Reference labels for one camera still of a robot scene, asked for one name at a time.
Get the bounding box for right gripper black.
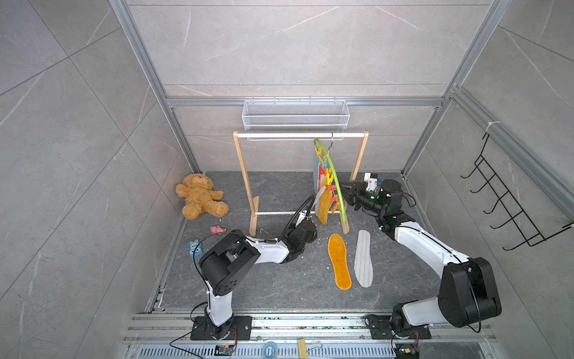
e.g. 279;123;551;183
339;182;387;218

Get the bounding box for wooden clothes rack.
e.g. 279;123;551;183
233;131;369;237

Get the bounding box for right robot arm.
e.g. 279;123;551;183
341;179;502;337

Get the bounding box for white wire mesh basket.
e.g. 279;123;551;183
242;100;350;133

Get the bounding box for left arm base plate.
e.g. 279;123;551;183
190;316;253;340

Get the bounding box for aluminium floor rail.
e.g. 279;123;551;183
120;311;505;358

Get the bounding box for brown teddy bear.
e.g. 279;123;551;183
176;174;229;220

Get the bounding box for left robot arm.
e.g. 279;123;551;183
194;194;317;330

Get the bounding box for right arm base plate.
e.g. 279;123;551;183
363;314;431;340

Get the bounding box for small blue toy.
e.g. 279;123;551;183
188;241;203;258

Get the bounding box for orange fuzzy insole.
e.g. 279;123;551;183
327;234;352;290

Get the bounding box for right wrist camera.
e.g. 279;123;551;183
364;172;379;192

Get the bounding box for green clip hanger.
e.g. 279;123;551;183
314;139;348;227

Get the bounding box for black wall hook rack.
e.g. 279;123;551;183
460;133;573;251

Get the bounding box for small pink toy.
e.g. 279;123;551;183
210;225;227;236

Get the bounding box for white striped insole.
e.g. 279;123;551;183
313;185;327;213
354;230;374;288

